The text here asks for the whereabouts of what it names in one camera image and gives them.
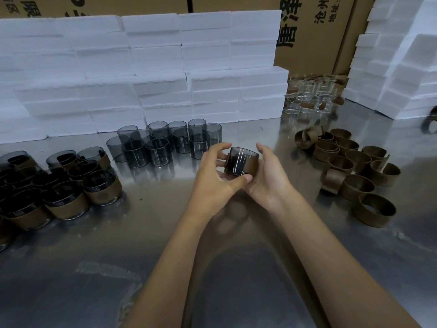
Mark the person's right hand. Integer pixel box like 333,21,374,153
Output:
244,143,298,214

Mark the person's left hand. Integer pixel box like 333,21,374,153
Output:
186,143,252,221

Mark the smoky glass cup brown sleeve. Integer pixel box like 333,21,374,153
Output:
224,146,261,179

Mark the person's right forearm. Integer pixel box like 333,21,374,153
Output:
271,196,437,328

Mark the person's left forearm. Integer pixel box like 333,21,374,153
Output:
121,210,214,328

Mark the group of smoky grey glass cups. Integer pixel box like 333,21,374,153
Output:
106,118,223,168

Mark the group of clear glass cups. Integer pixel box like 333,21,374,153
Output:
284,74,346,116

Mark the group of brown paper sleeves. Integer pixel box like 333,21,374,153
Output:
294,126,401,228

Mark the brown cardboard box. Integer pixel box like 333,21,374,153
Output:
0,0,192,19
333,0,377,76
191,0,356,77

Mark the slanted stack of white foam boxes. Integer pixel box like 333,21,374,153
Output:
343,0,437,120

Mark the dark round object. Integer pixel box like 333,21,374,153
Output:
421,107,437,132

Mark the group of sleeved smoky cups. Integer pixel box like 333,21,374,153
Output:
0,146,123,251

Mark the wall of white foam boxes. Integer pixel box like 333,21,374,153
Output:
0,10,290,144

